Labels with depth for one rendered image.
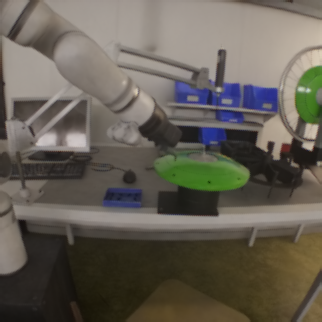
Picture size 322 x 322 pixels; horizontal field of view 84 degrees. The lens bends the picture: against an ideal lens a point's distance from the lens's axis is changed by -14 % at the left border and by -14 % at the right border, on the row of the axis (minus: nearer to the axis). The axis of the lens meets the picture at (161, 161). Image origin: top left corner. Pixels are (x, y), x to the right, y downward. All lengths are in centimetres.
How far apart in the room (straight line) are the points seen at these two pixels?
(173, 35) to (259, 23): 65
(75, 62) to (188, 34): 134
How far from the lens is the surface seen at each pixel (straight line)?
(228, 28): 169
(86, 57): 31
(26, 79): 179
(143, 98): 39
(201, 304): 81
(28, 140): 74
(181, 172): 57
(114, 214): 68
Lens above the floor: 128
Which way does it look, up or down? 19 degrees down
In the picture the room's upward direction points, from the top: 3 degrees clockwise
